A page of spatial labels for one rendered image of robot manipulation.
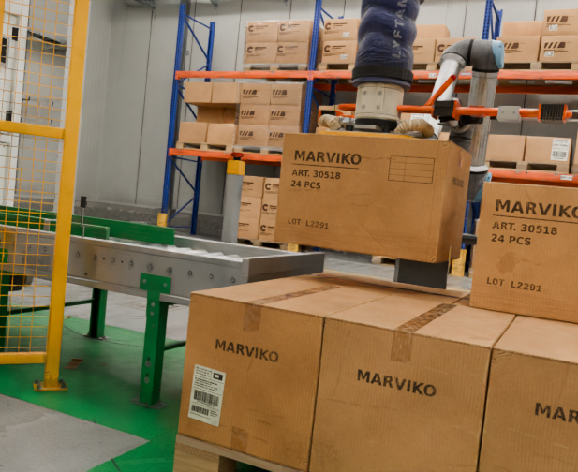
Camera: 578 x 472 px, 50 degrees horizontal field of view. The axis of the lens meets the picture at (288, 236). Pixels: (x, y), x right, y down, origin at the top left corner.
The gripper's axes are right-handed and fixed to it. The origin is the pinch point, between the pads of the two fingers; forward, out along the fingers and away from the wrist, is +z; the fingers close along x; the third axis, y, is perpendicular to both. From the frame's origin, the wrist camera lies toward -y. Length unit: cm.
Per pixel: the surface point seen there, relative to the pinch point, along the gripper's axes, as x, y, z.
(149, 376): -108, 94, 35
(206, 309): -69, 44, 80
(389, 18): 30.1, 24.1, 9.2
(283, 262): -61, 56, 8
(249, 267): -61, 56, 35
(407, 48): 21.4, 18.1, 2.5
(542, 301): -60, -37, 21
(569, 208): -31, -41, 20
